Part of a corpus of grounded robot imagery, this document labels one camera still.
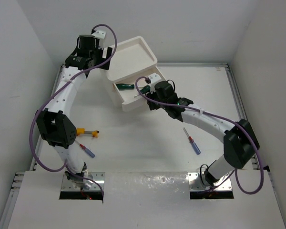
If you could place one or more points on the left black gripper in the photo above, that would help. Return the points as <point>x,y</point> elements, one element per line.
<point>100,59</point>

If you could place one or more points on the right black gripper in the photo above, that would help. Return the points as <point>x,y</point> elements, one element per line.
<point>152,106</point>

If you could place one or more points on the long green screwdriver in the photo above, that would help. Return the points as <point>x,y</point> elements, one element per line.
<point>123,86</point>

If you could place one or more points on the small stubby green screwdriver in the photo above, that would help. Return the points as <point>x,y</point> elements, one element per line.
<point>145,89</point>

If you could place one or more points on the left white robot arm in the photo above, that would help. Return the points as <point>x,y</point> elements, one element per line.
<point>54,122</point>

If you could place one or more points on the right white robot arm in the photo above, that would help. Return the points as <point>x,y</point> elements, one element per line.
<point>238,138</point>

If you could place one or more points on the white pull-out drawer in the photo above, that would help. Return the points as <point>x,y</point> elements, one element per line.
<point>126,98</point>

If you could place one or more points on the white drawer cabinet box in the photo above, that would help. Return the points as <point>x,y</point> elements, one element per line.
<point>132,57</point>

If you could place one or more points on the right red blue screwdriver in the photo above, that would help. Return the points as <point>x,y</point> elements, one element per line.
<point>192,142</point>

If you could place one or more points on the red blue screwdriver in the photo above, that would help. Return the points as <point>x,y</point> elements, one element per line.
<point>192,142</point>
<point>85,149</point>

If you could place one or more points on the yellow clamp tool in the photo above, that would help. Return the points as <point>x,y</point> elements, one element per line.
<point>83,131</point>

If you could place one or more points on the left red blue screwdriver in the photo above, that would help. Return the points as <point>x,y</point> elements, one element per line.
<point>85,149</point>

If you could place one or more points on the white front cover board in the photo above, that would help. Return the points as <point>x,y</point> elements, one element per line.
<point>140,201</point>

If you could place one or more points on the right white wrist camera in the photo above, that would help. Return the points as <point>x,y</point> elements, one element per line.
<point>154,79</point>

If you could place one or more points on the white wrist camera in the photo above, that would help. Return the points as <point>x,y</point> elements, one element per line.
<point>100,35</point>
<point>154,79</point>

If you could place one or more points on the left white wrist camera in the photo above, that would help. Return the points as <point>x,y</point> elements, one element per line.
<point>100,35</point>

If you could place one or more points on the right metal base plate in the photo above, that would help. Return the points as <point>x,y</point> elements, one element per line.
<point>195,184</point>

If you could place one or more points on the metal base plate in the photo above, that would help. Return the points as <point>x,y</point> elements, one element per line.
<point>195,184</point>
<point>70,183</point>

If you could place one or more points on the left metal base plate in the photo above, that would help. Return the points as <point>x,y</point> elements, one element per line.
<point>70,183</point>

